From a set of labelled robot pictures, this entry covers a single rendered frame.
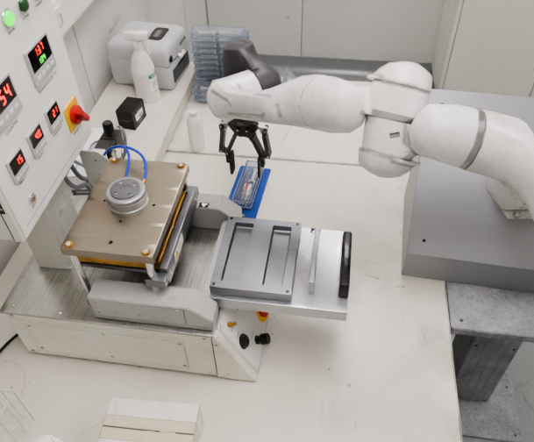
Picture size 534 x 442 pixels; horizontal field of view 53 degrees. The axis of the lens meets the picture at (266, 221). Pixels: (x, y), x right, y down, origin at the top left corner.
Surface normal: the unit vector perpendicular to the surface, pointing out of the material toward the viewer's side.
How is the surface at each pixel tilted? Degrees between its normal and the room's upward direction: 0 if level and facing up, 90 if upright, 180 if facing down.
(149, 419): 1
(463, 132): 51
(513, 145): 46
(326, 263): 0
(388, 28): 90
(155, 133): 0
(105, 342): 90
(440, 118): 27
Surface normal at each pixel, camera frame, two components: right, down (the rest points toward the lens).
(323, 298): -0.02, -0.70
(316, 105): -0.78, 0.04
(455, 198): -0.15, -0.01
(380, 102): -0.59, 0.06
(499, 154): -0.13, 0.56
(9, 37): 0.99, 0.09
